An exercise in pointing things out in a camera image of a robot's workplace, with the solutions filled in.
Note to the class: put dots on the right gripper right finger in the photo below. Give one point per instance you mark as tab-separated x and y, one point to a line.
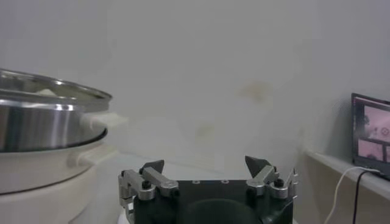
262	179

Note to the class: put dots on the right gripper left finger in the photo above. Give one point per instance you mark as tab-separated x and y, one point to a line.
161	182

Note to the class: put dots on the stainless steel steamer basket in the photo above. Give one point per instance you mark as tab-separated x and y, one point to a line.
30	128

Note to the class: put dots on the white side desk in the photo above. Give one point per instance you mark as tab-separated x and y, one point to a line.
332	162

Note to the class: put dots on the cream electric cooker pot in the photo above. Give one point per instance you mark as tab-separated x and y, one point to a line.
45	182

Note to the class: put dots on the black monitor screen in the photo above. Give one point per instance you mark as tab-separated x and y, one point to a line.
374	131

